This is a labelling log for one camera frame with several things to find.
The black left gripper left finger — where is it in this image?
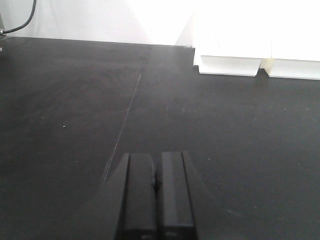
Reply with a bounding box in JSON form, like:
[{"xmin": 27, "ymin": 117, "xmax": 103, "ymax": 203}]
[{"xmin": 113, "ymin": 153, "xmax": 157, "ymax": 240}]

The white storage bin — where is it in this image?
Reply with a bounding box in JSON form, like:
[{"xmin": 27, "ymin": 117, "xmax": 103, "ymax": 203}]
[
  {"xmin": 175, "ymin": 10, "xmax": 272, "ymax": 77},
  {"xmin": 260, "ymin": 13, "xmax": 320, "ymax": 81}
]

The black power cable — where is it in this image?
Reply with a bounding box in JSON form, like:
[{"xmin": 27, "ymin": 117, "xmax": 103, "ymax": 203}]
[{"xmin": 0, "ymin": 0, "xmax": 37, "ymax": 35}]

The white left storage bin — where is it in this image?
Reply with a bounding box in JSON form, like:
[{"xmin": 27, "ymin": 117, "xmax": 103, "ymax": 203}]
[{"xmin": 175, "ymin": 10, "xmax": 272, "ymax": 77}]

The white middle storage bin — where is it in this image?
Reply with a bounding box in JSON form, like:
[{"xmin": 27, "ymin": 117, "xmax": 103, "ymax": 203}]
[{"xmin": 260, "ymin": 13, "xmax": 320, "ymax": 81}]

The grey metal machine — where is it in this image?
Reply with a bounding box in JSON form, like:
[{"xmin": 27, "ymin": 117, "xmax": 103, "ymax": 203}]
[{"xmin": 0, "ymin": 15, "xmax": 6, "ymax": 52}]

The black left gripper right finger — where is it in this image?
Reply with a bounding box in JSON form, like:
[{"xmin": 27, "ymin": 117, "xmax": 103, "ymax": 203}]
[{"xmin": 159, "ymin": 152, "xmax": 197, "ymax": 240}]

